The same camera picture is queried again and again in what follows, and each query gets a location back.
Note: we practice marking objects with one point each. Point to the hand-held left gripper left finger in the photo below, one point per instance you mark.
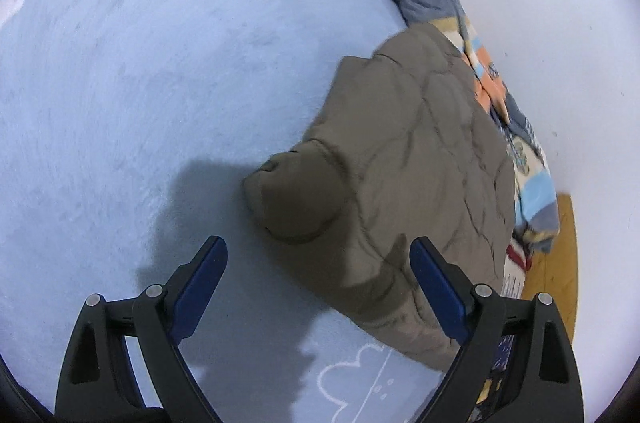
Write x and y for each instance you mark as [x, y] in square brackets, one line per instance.
[197, 288]

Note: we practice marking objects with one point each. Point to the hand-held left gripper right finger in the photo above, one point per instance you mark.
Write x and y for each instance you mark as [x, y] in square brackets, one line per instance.
[440, 298]

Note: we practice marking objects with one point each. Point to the olive quilted puffer jacket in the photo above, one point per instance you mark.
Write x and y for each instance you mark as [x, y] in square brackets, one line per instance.
[400, 163]

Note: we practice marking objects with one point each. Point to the wooden headboard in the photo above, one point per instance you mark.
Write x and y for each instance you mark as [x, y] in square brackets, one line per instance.
[550, 263]

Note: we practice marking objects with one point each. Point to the light blue bed sheet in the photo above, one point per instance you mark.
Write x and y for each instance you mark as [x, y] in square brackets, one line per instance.
[125, 103]

